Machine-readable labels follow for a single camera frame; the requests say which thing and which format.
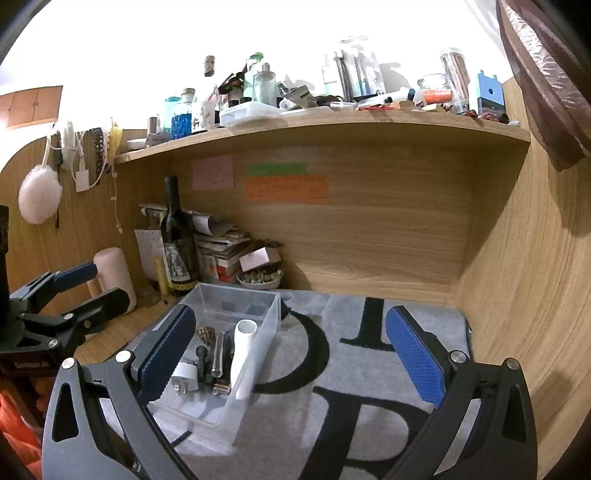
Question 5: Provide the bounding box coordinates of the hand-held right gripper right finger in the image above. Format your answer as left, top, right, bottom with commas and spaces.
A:
383, 305, 541, 480

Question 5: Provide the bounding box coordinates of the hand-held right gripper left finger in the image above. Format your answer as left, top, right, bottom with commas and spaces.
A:
41, 305, 199, 480

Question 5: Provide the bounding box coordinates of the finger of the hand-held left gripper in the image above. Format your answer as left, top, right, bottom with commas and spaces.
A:
21, 287, 131, 349
9, 262, 99, 315

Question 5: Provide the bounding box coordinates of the white handheld massager device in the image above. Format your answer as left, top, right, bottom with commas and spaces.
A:
229, 319, 257, 400

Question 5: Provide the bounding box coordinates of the clear plastic storage box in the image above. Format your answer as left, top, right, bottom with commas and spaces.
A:
150, 282, 282, 446

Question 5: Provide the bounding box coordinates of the pink mug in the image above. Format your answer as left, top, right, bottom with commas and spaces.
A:
88, 248, 138, 315

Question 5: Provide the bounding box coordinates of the white plug charger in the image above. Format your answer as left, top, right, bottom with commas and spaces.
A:
171, 362, 200, 395

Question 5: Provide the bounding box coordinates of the small black tool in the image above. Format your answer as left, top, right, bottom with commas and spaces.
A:
196, 346, 211, 384

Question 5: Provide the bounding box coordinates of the silver metal tube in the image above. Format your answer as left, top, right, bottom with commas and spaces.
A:
211, 331, 227, 377

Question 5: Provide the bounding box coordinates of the grey mat with black letters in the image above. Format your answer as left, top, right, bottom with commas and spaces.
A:
99, 288, 474, 480

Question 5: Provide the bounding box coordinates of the white paper sheet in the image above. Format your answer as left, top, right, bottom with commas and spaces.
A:
135, 227, 164, 282

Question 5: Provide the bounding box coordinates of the person's orange clothing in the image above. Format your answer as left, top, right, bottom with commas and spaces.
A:
0, 378, 47, 480

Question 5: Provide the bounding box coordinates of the white fluffy puff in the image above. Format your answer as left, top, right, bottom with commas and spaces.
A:
17, 166, 63, 225

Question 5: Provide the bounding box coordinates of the dark wine bottle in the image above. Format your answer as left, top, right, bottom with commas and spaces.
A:
160, 175, 200, 296

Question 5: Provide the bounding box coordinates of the stack of books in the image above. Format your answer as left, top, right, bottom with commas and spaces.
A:
196, 231, 252, 283

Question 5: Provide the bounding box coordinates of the hanging dark hairbrush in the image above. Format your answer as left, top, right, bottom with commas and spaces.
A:
90, 128, 105, 185

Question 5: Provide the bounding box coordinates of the curled white paper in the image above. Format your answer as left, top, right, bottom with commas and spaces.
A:
185, 210, 218, 236

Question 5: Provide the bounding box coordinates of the small white cardboard box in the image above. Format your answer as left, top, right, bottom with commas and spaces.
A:
239, 247, 282, 273

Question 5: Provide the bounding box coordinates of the pink sticky note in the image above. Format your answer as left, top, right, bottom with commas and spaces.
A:
192, 156, 235, 191

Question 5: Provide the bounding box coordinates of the blue liquid bottle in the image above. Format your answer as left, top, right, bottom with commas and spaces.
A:
171, 95, 194, 139

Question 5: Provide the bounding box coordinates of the orange sticky note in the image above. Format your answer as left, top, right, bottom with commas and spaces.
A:
245, 174, 329, 205

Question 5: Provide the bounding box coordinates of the white printed cup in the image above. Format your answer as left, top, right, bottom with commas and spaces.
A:
191, 100, 218, 134

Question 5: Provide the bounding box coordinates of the green sticky note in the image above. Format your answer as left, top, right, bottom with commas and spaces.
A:
246, 162, 308, 176

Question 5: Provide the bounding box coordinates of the clear lidded container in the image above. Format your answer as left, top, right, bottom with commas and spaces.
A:
219, 102, 287, 127

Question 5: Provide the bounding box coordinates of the wooden shelf board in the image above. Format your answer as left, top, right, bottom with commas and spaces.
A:
113, 109, 532, 164

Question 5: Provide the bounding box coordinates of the glass jar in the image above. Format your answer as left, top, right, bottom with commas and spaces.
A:
418, 74, 455, 109

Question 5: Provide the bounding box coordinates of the green capped bottle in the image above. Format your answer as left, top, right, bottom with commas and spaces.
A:
243, 53, 264, 102

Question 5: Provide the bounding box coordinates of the clear glass bottle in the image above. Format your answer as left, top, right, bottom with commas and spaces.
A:
253, 62, 278, 107

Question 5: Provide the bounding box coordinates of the blue box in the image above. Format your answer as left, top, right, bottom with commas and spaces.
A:
475, 70, 506, 116

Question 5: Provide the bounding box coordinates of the tall jar of brown sticks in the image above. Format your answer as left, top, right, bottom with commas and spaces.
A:
440, 47, 472, 114

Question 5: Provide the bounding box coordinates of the grey small device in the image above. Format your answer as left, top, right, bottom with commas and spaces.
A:
277, 82, 317, 110

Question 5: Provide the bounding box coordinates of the tall clear brush holder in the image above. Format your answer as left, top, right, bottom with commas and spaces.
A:
322, 39, 386, 100

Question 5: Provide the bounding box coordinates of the brown hanging bag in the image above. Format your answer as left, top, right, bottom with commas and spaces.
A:
496, 0, 591, 172

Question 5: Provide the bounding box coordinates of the white adapter with cable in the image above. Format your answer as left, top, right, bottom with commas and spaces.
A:
69, 134, 114, 192

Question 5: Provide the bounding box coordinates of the beige hanging cord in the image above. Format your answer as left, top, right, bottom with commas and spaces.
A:
108, 117, 124, 234

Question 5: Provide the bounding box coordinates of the wooden wall cabinet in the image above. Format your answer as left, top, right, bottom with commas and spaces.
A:
0, 85, 64, 131

